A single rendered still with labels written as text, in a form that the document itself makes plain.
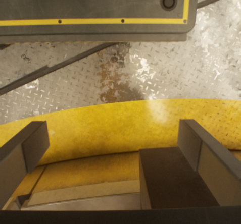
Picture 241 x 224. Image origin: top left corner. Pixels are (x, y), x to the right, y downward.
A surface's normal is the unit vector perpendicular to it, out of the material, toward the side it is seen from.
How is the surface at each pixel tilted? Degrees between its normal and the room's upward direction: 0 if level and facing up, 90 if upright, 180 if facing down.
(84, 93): 0
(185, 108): 0
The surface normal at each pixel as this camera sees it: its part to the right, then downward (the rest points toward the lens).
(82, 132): 0.02, 0.29
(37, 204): -0.22, -0.93
